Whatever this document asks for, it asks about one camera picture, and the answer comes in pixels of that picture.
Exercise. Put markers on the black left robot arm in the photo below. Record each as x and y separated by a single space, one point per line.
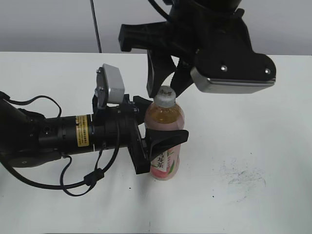
29 139

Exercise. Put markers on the peach oolong tea bottle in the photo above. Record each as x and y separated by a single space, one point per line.
165 166

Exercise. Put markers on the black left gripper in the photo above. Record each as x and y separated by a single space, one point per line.
117 127

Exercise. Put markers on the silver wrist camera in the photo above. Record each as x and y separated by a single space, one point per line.
110 87
223 86

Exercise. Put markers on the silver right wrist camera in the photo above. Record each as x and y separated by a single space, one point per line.
223 86

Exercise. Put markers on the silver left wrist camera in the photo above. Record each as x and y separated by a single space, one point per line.
110 87

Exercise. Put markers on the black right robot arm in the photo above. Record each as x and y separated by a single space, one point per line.
207 3

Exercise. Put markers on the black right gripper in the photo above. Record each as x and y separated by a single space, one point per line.
213 38

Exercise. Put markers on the white bottle cap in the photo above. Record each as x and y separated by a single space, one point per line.
165 98

